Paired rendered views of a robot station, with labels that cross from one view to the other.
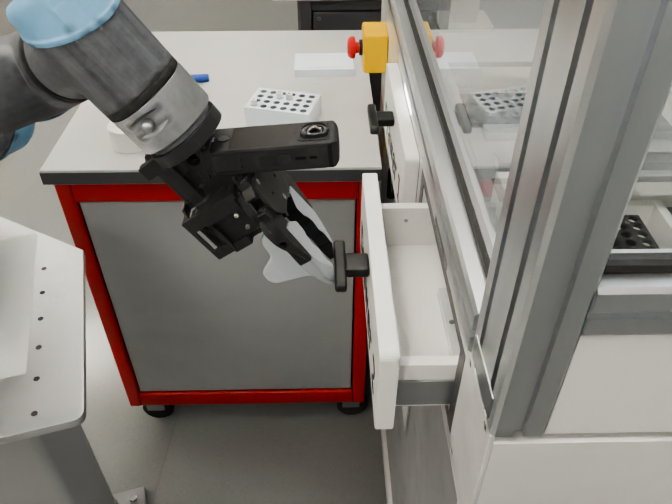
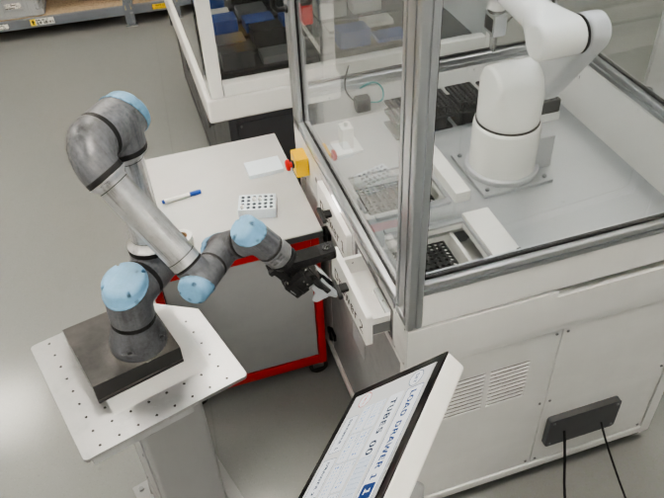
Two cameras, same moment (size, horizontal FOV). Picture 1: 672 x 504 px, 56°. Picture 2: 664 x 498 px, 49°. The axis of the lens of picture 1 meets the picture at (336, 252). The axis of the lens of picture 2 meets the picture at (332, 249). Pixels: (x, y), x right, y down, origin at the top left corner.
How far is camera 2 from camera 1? 130 cm
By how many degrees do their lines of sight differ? 11
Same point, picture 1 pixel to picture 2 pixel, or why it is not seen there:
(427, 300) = (370, 293)
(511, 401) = (410, 318)
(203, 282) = (229, 311)
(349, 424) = (319, 377)
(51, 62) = (248, 249)
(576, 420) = (429, 320)
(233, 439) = (252, 405)
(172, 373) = not seen: hidden behind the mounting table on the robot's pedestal
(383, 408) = (369, 336)
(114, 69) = (269, 247)
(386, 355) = (368, 316)
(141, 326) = not seen: hidden behind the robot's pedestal
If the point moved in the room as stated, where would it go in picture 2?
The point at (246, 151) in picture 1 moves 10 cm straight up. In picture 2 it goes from (306, 260) to (303, 229)
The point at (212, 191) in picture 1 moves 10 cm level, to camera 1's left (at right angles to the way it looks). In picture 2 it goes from (292, 275) to (254, 284)
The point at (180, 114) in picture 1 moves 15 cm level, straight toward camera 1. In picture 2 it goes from (287, 254) to (318, 290)
